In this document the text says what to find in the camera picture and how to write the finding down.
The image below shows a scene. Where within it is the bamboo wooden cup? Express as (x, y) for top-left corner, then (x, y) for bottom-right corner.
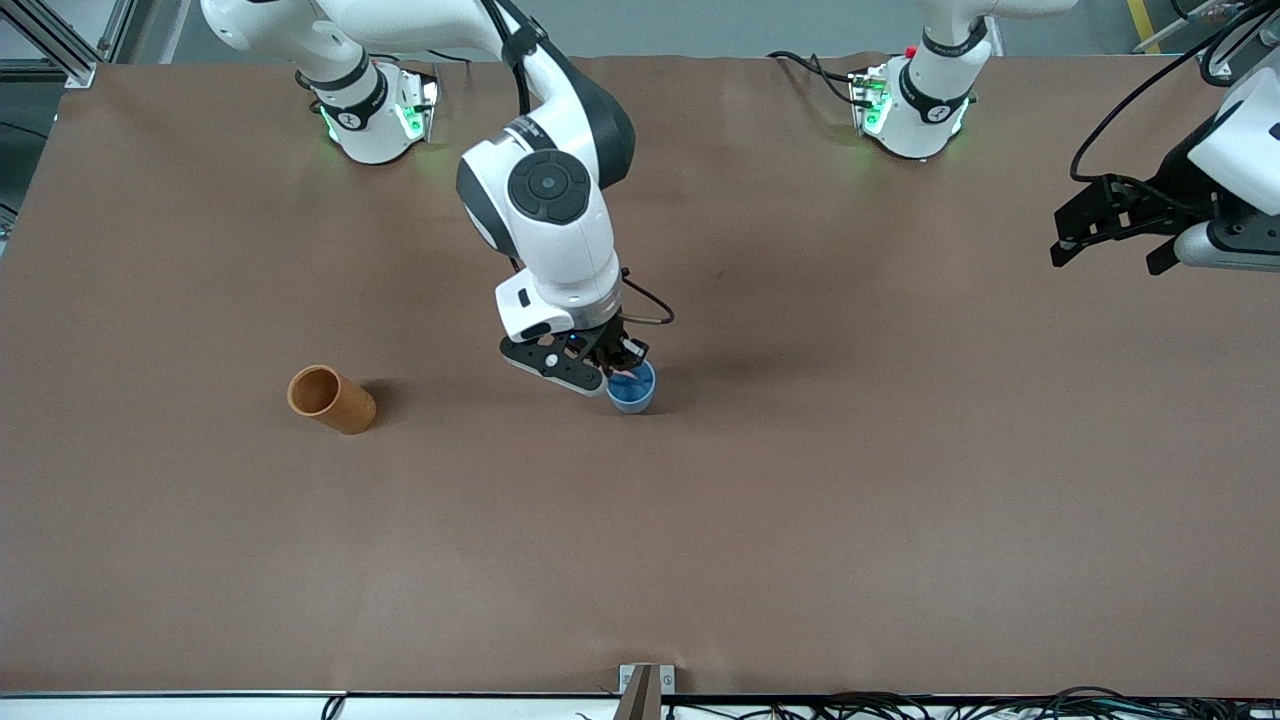
(287, 364), (378, 436)

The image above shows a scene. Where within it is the white table edge rail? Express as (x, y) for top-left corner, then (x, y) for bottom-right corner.
(0, 690), (1280, 720)

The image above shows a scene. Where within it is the black arm base cable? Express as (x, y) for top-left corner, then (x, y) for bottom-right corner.
(767, 48), (867, 107)
(372, 52), (446, 77)

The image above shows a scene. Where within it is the aluminium frame profile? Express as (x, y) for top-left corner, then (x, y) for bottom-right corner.
(1135, 0), (1280, 79)
(0, 0), (137, 89)

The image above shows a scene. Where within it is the large table cover sheet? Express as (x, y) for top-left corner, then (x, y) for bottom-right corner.
(0, 52), (1280, 698)

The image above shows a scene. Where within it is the blue cup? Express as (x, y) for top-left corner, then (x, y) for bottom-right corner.
(604, 358), (659, 415)

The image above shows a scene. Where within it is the grey metal mount bracket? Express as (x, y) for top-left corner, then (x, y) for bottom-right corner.
(618, 663), (677, 695)

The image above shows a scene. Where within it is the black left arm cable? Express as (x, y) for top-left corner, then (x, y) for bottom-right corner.
(1068, 0), (1280, 187)

